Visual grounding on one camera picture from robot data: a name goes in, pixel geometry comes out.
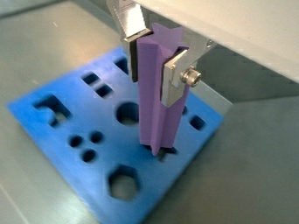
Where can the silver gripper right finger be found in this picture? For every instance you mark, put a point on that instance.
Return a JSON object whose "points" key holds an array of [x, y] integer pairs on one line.
{"points": [[180, 71]]}

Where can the purple star-shaped peg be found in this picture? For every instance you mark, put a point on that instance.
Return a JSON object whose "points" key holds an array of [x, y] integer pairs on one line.
{"points": [[158, 120]]}

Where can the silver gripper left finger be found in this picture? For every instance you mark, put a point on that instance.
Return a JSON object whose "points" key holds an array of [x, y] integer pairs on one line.
{"points": [[128, 14]]}

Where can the blue foam shape board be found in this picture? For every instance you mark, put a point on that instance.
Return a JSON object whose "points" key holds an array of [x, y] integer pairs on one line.
{"points": [[82, 120]]}

